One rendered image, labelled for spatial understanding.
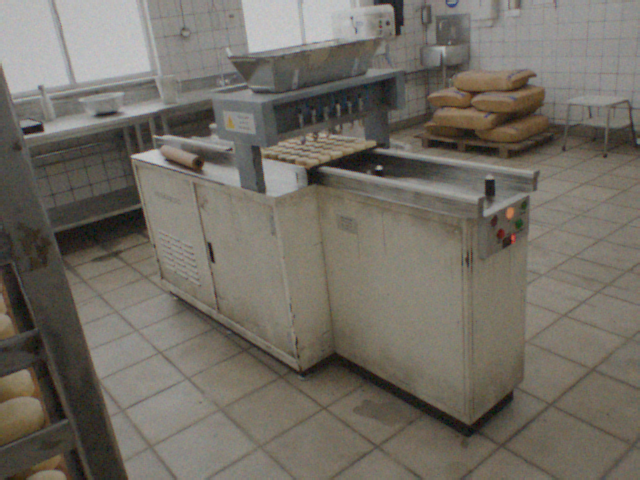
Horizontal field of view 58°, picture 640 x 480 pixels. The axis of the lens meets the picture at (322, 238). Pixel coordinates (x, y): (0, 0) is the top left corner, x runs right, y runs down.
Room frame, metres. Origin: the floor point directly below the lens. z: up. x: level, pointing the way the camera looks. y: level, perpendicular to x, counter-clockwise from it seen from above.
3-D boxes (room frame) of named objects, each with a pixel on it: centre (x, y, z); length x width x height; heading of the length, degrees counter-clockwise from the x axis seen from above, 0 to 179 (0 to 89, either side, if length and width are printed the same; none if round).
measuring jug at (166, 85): (4.60, 1.03, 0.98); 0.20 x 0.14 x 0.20; 76
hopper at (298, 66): (2.34, -0.03, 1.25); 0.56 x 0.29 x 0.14; 128
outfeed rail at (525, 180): (2.51, -0.07, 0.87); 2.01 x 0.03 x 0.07; 38
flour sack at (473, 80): (5.61, -1.79, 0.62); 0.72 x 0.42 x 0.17; 42
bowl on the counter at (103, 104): (4.43, 1.50, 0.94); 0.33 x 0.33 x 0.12
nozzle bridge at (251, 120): (2.34, -0.03, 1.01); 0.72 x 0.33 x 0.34; 128
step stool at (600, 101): (4.97, -2.55, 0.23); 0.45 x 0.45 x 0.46; 28
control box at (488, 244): (1.65, -0.57, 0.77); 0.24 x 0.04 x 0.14; 128
